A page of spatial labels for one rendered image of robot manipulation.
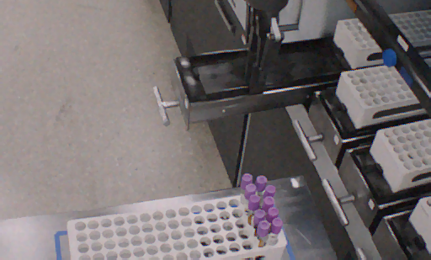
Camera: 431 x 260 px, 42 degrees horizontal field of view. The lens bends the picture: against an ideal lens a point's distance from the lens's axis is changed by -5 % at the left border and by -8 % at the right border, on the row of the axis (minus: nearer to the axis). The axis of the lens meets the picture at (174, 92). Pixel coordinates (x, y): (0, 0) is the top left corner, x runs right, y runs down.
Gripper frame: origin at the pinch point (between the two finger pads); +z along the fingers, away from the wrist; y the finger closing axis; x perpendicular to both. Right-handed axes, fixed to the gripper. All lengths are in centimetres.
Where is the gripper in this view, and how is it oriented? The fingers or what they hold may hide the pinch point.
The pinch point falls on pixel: (256, 71)
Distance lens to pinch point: 110.5
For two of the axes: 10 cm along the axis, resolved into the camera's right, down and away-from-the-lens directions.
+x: -9.7, 1.5, -1.9
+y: -2.4, -6.8, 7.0
